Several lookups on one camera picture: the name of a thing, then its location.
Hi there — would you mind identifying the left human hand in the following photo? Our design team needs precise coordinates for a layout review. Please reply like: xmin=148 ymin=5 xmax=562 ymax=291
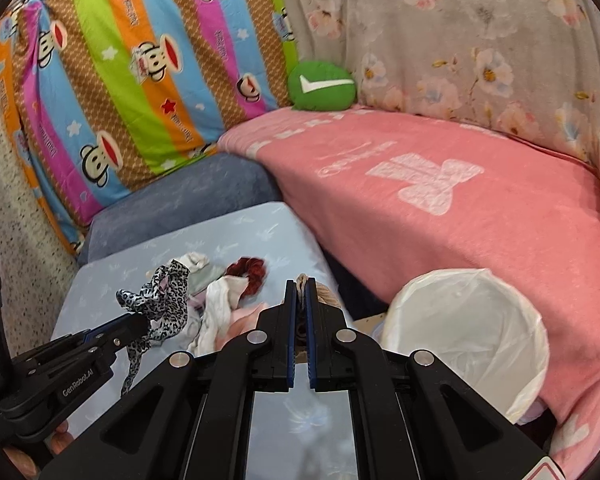
xmin=3 ymin=420 xmax=74 ymax=479

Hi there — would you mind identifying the blue-grey velvet pillow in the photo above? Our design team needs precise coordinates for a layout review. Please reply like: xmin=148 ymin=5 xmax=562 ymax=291
xmin=78 ymin=153 xmax=282 ymax=266

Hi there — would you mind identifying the white cloth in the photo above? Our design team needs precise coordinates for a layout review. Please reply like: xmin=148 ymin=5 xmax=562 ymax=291
xmin=187 ymin=275 xmax=249 ymax=356

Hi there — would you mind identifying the pink cloth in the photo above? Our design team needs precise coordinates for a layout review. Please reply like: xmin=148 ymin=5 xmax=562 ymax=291
xmin=214 ymin=302 xmax=270 ymax=351

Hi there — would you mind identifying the light blue palm-print sheet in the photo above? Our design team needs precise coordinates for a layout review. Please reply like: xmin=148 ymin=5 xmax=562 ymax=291
xmin=49 ymin=201 xmax=361 ymax=480

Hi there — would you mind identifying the grey floral quilt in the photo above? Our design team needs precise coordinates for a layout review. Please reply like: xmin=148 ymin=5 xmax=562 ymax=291
xmin=284 ymin=0 xmax=600 ymax=164

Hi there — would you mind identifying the pink blanket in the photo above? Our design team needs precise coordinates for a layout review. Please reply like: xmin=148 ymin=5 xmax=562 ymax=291
xmin=219 ymin=108 xmax=600 ymax=479

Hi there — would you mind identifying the green round check cushion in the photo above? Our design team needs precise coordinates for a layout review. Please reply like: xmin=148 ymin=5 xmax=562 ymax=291
xmin=287 ymin=61 xmax=358 ymax=112

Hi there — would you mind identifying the colourful monkey print pillow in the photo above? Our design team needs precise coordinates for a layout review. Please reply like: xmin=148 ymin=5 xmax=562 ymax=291
xmin=0 ymin=0 xmax=298 ymax=255

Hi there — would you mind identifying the dark red velvet scrunchie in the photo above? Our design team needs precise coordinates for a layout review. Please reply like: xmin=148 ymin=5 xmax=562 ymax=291
xmin=225 ymin=257 xmax=266 ymax=299

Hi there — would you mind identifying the grey cloth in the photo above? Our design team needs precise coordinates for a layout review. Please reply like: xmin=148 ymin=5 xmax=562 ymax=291
xmin=187 ymin=263 xmax=225 ymax=296

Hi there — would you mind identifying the leopard print cloth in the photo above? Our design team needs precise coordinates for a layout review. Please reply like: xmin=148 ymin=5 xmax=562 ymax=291
xmin=116 ymin=260 xmax=189 ymax=396

